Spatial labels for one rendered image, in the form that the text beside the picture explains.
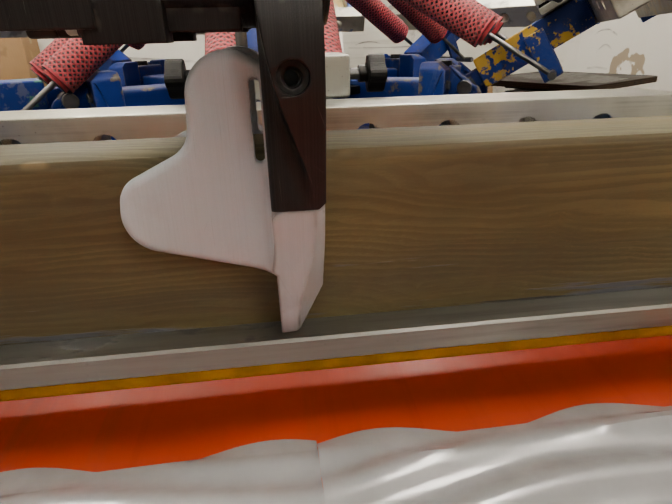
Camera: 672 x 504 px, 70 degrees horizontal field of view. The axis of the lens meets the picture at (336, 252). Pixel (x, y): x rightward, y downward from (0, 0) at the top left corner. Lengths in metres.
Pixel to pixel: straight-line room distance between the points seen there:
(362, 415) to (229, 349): 0.06
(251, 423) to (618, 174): 0.17
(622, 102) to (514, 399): 0.33
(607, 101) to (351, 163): 0.35
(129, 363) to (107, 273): 0.03
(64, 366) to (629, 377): 0.22
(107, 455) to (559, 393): 0.18
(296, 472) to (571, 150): 0.14
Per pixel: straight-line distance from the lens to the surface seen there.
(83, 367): 0.19
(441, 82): 0.82
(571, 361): 0.25
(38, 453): 0.22
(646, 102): 0.50
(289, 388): 0.21
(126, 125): 0.41
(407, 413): 0.20
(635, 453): 0.20
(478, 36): 0.80
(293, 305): 0.16
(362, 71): 0.47
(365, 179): 0.16
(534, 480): 0.18
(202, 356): 0.18
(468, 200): 0.18
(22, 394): 0.23
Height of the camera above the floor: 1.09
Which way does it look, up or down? 24 degrees down
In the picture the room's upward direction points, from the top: 1 degrees counter-clockwise
